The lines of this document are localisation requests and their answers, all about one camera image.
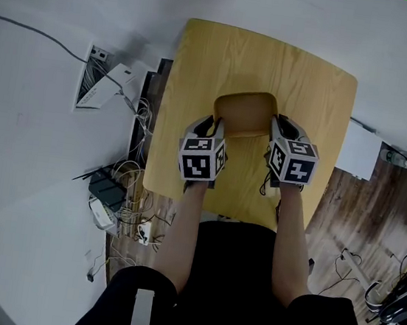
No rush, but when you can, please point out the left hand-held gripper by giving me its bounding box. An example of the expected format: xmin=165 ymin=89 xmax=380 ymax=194
xmin=174 ymin=111 xmax=232 ymax=187

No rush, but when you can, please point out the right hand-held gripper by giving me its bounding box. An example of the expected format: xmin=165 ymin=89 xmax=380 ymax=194
xmin=262 ymin=113 xmax=324 ymax=189

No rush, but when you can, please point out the tan tray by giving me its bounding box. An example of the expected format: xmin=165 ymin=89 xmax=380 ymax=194
xmin=209 ymin=85 xmax=282 ymax=144

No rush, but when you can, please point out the person's left forearm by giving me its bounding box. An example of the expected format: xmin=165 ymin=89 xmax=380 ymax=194
xmin=149 ymin=175 xmax=212 ymax=298

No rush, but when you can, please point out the person's right forearm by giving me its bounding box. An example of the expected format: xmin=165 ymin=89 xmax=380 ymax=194
xmin=263 ymin=182 xmax=326 ymax=315

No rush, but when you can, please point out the white rectangular box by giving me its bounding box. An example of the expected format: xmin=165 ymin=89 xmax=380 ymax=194
xmin=331 ymin=116 xmax=386 ymax=183

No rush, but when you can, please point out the white hinged cover panel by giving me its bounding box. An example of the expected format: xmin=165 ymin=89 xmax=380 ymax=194
xmin=76 ymin=57 xmax=143 ymax=115

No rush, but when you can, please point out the black router with antennas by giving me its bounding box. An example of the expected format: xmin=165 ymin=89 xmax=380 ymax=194
xmin=68 ymin=162 xmax=131 ymax=212

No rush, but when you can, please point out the white power strip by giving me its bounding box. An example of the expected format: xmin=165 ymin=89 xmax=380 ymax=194
xmin=135 ymin=221 xmax=154 ymax=247

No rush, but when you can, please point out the white modem box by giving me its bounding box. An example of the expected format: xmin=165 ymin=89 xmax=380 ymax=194
xmin=84 ymin=196 xmax=122 ymax=235

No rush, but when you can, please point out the grey metal floor bar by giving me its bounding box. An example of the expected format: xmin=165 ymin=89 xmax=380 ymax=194
xmin=336 ymin=248 xmax=377 ymax=290

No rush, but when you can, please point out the person's black shirt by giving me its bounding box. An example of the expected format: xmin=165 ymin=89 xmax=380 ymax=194
xmin=70 ymin=201 xmax=386 ymax=325

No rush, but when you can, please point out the white and navy striped band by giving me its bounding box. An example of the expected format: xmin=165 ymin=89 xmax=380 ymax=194
xmin=362 ymin=279 xmax=384 ymax=312

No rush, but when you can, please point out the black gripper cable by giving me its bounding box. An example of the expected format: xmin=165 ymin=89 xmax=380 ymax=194
xmin=258 ymin=149 xmax=277 ymax=198

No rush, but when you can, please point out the tangle of thin cables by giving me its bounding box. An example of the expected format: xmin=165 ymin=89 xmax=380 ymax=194
xmin=106 ymin=94 xmax=169 ymax=227

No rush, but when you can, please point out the open wall cable recess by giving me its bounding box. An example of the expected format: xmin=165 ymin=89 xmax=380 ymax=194
xmin=73 ymin=42 xmax=116 ymax=114

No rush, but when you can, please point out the long grey cable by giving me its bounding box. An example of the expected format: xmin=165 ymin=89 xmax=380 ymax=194
xmin=0 ymin=13 xmax=150 ymax=117

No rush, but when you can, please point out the grey shoulder strap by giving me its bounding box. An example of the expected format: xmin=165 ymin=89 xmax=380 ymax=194
xmin=129 ymin=287 xmax=156 ymax=325

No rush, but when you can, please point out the black machine with cables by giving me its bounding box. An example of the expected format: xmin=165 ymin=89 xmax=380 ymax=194
xmin=377 ymin=270 xmax=407 ymax=325

